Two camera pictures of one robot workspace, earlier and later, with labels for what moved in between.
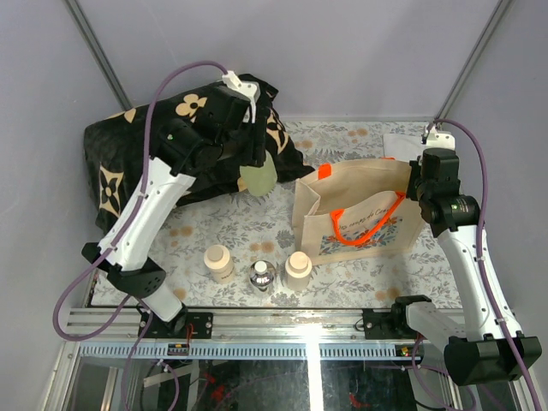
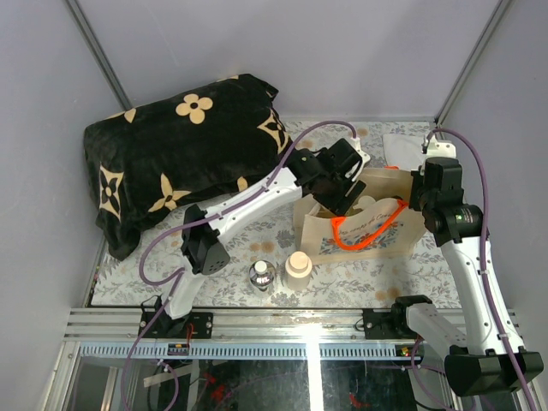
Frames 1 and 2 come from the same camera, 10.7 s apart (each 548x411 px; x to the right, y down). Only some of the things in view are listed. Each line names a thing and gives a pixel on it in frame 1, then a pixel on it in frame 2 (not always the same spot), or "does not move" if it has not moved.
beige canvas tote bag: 354,211 does not move
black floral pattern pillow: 117,141 does not move
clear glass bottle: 262,274 does not move
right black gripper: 416,169 does not move
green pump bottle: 259,180 -> 364,201
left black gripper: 253,151 -> 336,200
